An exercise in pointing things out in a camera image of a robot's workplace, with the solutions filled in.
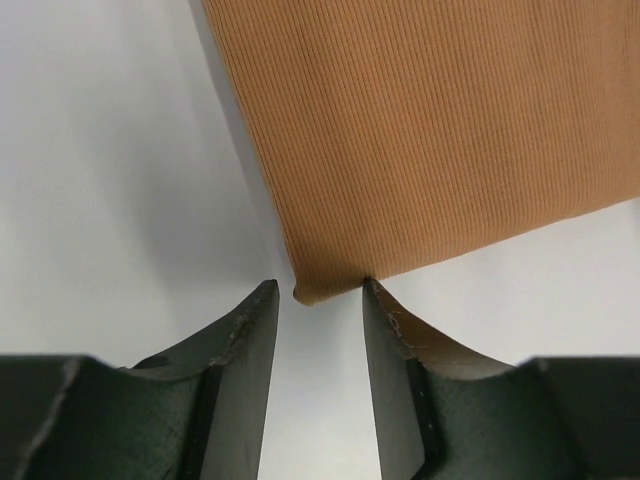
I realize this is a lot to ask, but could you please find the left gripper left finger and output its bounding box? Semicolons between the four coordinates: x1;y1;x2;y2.
1;280;279;479

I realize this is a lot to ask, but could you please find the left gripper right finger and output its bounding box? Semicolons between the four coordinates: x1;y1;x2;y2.
362;279;639;479

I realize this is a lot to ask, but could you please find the tan tank top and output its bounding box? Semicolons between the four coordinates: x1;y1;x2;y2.
204;1;639;305

